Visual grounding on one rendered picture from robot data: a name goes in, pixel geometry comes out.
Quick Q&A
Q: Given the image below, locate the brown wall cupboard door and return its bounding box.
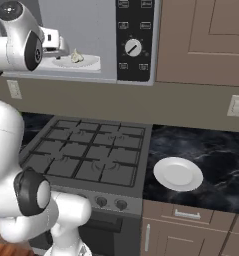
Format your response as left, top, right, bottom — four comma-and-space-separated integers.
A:
155, 0, 239, 88

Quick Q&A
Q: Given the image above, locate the grey gas stove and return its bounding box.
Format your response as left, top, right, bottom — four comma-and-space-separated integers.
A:
18, 114, 154, 256

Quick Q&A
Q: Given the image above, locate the white garlic bulb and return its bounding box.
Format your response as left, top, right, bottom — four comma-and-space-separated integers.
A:
70, 48, 86, 64

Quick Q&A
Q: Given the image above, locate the dark stove knob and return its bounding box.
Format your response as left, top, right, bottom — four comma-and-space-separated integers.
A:
114, 198, 129, 211
95, 195, 108, 208

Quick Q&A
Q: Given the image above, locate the silver cupboard door handle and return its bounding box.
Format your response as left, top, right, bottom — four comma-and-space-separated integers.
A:
144, 223, 152, 253

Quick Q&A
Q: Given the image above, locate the white microwave dial knob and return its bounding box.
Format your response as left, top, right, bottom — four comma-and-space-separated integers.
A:
124, 38, 143, 57

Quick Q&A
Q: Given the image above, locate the grey microwave oven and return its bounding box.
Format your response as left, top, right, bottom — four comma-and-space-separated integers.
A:
0, 0, 162, 87

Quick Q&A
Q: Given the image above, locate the white wall socket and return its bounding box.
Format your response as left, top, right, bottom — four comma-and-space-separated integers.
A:
6, 79, 23, 100
226, 94, 239, 119

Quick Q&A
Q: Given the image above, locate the brown base cupboard door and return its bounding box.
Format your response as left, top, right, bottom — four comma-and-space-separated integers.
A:
220, 232, 239, 256
139, 218, 236, 256

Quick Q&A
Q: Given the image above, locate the white round plate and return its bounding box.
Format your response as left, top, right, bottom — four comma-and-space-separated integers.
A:
152, 156, 205, 193

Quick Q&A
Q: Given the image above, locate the silver drawer handle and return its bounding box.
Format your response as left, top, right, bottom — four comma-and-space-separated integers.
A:
173, 208, 202, 221

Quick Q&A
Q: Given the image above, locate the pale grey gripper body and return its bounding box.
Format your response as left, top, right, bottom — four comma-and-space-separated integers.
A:
56, 35, 71, 59

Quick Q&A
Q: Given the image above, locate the white microwave turntable plate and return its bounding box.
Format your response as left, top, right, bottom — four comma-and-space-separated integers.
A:
51, 53, 102, 71

